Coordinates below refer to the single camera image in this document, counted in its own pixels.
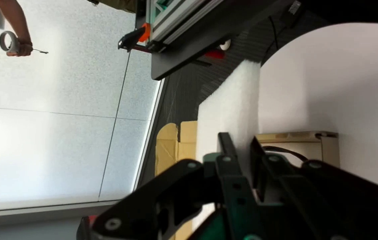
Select person forearm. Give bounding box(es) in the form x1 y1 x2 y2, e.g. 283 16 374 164
0 0 31 42

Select roll of tape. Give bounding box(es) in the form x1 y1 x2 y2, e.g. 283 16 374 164
0 30 19 52

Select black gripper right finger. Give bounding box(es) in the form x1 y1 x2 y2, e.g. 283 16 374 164
250 138 269 186

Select black power adapter with cable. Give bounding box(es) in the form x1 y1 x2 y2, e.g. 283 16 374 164
263 145 309 161

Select person hand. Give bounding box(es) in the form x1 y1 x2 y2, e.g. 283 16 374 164
5 42 33 56

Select white foam sheet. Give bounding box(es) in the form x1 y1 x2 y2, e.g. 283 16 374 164
196 60 261 160

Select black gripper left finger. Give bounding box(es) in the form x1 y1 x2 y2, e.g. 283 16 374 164
203 132 245 185

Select brown cardboard box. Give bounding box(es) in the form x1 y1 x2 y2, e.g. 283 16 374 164
155 121 339 174

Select orange black clamp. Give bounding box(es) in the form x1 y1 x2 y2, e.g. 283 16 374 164
118 22 151 52

